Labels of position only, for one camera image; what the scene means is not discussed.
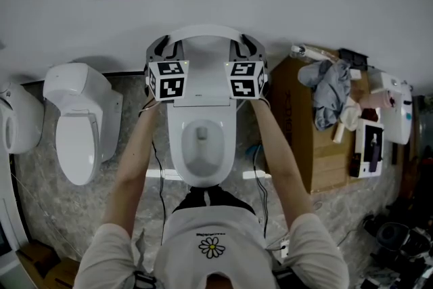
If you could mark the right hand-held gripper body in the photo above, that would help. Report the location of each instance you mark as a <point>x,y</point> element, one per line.
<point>243,88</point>

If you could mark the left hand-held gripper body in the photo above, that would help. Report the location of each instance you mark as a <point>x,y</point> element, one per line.
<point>172,86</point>

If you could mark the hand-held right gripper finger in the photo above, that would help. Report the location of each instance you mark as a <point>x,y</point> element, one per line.
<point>234,52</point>
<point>260,52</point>

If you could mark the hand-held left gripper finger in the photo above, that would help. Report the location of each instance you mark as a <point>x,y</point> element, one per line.
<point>152,50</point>
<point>181,52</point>

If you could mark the person's right forearm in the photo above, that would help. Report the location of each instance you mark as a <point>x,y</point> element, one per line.
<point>280,166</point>

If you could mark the person's left forearm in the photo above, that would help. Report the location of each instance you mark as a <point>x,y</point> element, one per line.
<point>135,166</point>

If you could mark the white tankless toilet body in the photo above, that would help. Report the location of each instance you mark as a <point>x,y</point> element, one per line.
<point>174,145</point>

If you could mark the white toilet with tank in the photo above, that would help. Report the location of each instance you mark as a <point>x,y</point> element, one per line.
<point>81,118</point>

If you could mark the white bottle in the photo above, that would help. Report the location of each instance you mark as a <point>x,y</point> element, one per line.
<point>311,51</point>

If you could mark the grey cloth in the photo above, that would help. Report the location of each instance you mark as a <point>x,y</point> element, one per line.
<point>329,94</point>

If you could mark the large cardboard box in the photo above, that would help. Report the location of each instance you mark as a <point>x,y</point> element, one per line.
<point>304,145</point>

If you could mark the black metal rack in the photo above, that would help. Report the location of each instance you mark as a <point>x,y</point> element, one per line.
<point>353,57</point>

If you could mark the small white box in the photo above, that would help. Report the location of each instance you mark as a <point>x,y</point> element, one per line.
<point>356,74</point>

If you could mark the cream rolled cloth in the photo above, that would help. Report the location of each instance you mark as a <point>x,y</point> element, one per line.
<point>345,118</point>

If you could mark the person's black trousers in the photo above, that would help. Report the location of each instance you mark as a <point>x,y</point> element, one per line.
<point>220,196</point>

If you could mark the dark red cloth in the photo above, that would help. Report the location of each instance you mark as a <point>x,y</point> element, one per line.
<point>368,115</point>

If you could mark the pink cup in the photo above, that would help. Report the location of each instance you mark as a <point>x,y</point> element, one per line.
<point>377,99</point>

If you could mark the white box with dark picture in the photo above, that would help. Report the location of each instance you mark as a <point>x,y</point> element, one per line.
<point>370,145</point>

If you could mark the person's white daisy shirt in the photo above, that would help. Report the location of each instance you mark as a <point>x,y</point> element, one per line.
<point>209,230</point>

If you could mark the white urinal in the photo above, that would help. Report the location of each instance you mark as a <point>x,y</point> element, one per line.
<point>20,118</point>

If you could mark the white appliance with teal button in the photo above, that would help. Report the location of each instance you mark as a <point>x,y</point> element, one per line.
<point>397,111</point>

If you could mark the white power strip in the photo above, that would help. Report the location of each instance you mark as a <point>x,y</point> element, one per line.
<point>285,248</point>

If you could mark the black round device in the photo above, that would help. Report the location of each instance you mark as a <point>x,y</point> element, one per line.
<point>392,237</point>

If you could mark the heap of electronic equipment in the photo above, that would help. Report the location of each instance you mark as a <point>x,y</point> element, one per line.
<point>406,264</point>

